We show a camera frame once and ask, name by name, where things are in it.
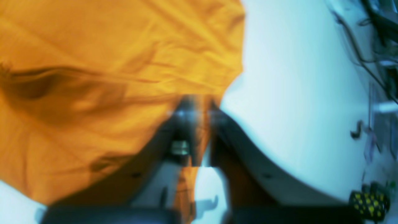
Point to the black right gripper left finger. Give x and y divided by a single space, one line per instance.
142 191

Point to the yellow black pedal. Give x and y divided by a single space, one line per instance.
372 202

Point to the orange T-shirt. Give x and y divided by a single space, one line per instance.
86 83

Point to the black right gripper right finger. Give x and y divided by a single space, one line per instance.
260 191

